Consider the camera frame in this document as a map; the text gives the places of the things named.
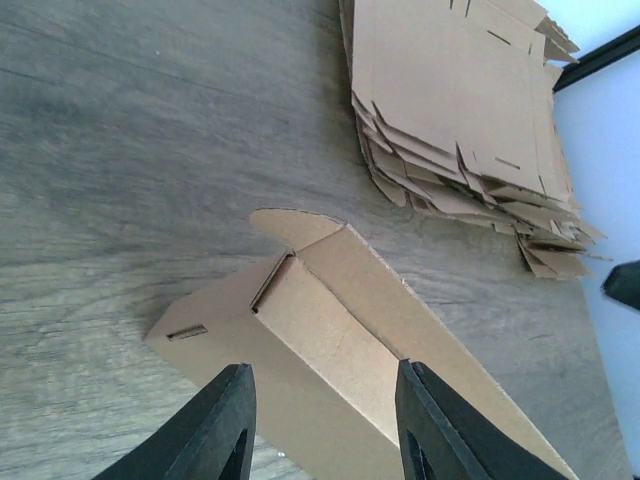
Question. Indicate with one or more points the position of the stack of flat cardboard blanks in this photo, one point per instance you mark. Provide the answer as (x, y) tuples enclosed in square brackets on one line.
[(454, 115)]

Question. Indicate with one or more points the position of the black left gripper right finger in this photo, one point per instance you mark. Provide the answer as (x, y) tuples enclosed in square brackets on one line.
[(443, 437)]

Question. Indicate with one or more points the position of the cardboard box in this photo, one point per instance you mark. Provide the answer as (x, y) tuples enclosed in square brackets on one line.
[(324, 325)]

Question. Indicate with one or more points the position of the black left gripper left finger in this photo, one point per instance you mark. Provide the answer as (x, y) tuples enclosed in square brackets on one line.
[(210, 437)]

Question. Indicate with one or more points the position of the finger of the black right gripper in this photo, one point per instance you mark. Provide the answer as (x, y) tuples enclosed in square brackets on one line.
[(623, 284)]

